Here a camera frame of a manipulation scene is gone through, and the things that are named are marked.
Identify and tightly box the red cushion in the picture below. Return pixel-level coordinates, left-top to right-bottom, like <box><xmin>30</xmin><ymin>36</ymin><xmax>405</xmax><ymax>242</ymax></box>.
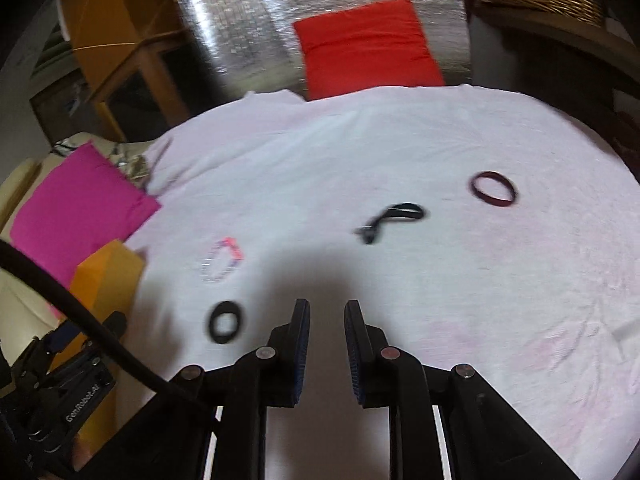
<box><xmin>292</xmin><ymin>0</ymin><xmax>446</xmax><ymax>102</ymax></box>

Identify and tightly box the magenta pillow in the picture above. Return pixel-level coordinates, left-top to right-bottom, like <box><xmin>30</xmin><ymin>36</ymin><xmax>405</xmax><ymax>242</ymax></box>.
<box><xmin>10</xmin><ymin>141</ymin><xmax>162</xmax><ymax>286</ymax></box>

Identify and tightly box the thin black cord bracelet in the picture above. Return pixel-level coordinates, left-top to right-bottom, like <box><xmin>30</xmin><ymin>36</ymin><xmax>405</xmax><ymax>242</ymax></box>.
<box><xmin>354</xmin><ymin>202</ymin><xmax>427</xmax><ymax>247</ymax></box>

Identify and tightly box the wooden cabinet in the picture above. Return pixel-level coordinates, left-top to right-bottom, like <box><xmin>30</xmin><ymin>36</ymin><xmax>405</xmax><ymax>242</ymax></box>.
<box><xmin>60</xmin><ymin>0</ymin><xmax>211</xmax><ymax>143</ymax></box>

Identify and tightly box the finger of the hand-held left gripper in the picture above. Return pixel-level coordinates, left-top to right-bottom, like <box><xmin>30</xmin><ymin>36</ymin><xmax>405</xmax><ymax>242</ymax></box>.
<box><xmin>30</xmin><ymin>321</ymin><xmax>86</xmax><ymax>361</ymax></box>
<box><xmin>87</xmin><ymin>311</ymin><xmax>127</xmax><ymax>356</ymax></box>

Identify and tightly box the black cable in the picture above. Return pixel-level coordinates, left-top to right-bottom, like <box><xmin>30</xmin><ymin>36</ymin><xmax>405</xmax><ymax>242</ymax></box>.
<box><xmin>0</xmin><ymin>239</ymin><xmax>221</xmax><ymax>423</ymax></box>

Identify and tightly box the thick black hair tie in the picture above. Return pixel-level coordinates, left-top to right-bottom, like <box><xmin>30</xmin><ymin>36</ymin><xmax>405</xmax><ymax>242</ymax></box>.
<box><xmin>207</xmin><ymin>301</ymin><xmax>246</xmax><ymax>345</ymax></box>

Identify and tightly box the orange cardboard box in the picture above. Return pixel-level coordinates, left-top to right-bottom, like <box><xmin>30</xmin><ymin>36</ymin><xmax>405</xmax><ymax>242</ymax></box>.
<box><xmin>52</xmin><ymin>239</ymin><xmax>147</xmax><ymax>461</ymax></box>

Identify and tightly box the wooden shelf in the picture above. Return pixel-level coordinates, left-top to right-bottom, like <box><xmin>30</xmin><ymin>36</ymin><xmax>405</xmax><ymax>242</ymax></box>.
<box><xmin>470</xmin><ymin>2</ymin><xmax>640</xmax><ymax>86</ymax></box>

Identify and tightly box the silver foil insulation panel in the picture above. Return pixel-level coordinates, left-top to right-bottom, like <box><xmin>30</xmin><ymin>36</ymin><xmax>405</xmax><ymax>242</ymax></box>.
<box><xmin>177</xmin><ymin>0</ymin><xmax>473</xmax><ymax>106</ymax></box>

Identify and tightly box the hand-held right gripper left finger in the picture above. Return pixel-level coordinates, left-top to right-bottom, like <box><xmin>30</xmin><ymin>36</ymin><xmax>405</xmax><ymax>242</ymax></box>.
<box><xmin>100</xmin><ymin>298</ymin><xmax>312</xmax><ymax>480</ymax></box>

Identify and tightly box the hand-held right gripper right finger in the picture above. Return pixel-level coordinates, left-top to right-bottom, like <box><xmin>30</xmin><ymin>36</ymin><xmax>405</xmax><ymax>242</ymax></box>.
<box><xmin>344</xmin><ymin>299</ymin><xmax>581</xmax><ymax>480</ymax></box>

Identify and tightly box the white blanket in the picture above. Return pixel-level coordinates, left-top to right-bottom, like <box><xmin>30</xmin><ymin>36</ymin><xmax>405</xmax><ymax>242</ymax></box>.
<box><xmin>75</xmin><ymin>82</ymin><xmax>640</xmax><ymax>480</ymax></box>

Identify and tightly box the dark red bangle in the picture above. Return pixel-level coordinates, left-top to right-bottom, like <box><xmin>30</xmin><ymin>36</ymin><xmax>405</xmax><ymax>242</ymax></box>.
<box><xmin>469</xmin><ymin>171</ymin><xmax>519</xmax><ymax>208</ymax></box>

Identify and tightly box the pink bead bracelet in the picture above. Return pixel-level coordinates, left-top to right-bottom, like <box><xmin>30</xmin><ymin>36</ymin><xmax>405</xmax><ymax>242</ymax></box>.
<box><xmin>200</xmin><ymin>236</ymin><xmax>246</xmax><ymax>283</ymax></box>

